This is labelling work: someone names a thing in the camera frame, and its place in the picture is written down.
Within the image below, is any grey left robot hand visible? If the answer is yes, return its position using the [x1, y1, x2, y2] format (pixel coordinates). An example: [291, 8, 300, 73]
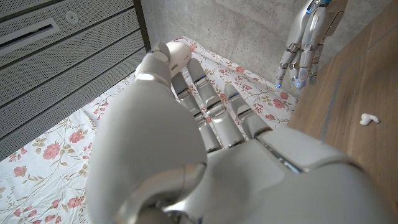
[85, 42, 398, 224]

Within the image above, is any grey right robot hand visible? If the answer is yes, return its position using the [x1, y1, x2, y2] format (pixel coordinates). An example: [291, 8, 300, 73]
[275, 0, 346, 90]

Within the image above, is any white AirPod earbud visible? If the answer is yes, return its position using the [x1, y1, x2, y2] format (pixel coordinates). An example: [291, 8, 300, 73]
[359, 113, 381, 126]

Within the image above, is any floral cloth backdrop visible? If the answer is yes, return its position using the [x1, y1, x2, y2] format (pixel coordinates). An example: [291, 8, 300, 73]
[0, 36, 299, 224]

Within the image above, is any round ceiling sensor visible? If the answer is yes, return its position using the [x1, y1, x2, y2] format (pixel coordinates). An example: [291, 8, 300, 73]
[65, 11, 79, 24]

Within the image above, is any ceiling slot vent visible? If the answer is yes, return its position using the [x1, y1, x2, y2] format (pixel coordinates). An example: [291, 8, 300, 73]
[0, 17, 62, 57]

